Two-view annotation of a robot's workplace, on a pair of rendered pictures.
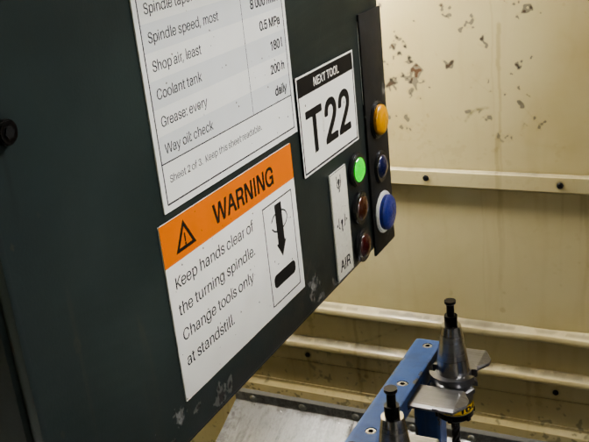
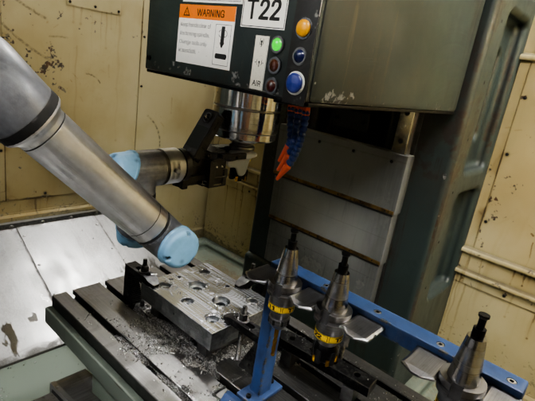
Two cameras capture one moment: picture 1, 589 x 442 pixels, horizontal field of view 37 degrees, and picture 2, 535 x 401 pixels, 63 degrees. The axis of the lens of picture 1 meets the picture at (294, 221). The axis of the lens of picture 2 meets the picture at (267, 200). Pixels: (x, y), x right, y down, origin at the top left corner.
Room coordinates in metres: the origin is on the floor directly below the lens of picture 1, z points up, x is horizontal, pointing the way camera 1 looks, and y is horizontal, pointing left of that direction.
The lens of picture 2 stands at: (0.83, -0.77, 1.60)
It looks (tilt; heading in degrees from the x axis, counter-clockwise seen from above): 17 degrees down; 101
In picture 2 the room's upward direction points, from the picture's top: 9 degrees clockwise
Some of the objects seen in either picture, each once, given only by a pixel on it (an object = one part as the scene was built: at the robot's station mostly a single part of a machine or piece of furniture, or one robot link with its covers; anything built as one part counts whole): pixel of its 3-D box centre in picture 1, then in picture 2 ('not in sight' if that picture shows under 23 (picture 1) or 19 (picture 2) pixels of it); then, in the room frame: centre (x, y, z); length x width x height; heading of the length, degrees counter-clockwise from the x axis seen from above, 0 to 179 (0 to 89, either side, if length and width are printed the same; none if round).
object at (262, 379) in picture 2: not in sight; (269, 336); (0.72, 0.04, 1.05); 0.10 x 0.05 x 0.30; 62
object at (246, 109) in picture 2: not in sight; (246, 111); (0.54, 0.25, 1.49); 0.16 x 0.16 x 0.12
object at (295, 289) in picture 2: not in sight; (284, 286); (0.74, -0.03, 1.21); 0.06 x 0.06 x 0.03
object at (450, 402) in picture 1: (441, 400); (423, 364); (0.98, -0.16, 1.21); 0.07 x 0.05 x 0.01; 62
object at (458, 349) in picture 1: (451, 347); (470, 357); (1.03, -0.19, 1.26); 0.04 x 0.04 x 0.07
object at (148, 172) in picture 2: not in sight; (136, 171); (0.41, -0.01, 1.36); 0.11 x 0.08 x 0.09; 62
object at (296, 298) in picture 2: not in sight; (307, 299); (0.79, -0.06, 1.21); 0.07 x 0.05 x 0.01; 62
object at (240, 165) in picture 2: not in sight; (242, 163); (0.56, 0.21, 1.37); 0.09 x 0.03 x 0.06; 49
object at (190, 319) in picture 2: not in sight; (208, 301); (0.51, 0.25, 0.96); 0.29 x 0.23 x 0.05; 152
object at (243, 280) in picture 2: not in sight; (251, 286); (0.60, 0.37, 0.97); 0.13 x 0.03 x 0.15; 62
